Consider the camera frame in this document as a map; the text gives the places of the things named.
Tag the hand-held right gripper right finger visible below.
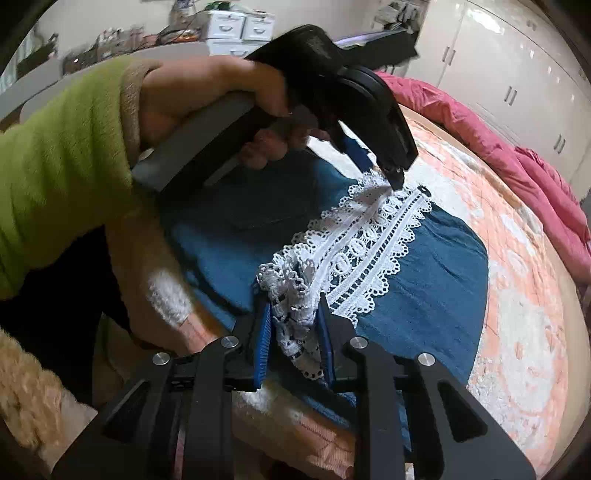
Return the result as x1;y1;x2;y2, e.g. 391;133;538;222
316;293;539;480

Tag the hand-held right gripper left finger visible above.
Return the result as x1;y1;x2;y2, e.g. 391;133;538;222
51;295;278;480

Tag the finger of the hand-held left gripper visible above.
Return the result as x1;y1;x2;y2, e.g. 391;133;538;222
339;88;420;191
342;131;372;170

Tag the blue denim pants lace trim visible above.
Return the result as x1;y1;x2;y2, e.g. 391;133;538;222
159;147;490;455

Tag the person's left forearm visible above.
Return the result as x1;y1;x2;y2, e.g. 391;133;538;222
0;58;160;301

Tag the person's left hand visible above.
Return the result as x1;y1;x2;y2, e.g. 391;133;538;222
139;58;333;172

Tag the black flat board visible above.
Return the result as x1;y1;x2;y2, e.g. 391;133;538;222
335;28;420;75

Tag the small white drawer box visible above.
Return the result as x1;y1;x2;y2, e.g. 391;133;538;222
242;13;276;43
205;10;245;41

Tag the white drawer chest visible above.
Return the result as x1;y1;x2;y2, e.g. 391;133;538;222
205;39;265;59

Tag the pink quilt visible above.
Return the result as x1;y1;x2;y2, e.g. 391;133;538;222
376;71;591;287

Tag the white wardrobe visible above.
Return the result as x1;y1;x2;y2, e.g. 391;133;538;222
406;0;591;204

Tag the orange white fluffy blanket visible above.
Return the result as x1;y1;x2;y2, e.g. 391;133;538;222
106;106;578;480

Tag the cluttered desk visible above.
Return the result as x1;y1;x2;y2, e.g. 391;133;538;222
60;18;208;63

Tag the beige fluffy garment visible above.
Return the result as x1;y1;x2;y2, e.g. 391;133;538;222
0;329;116;467

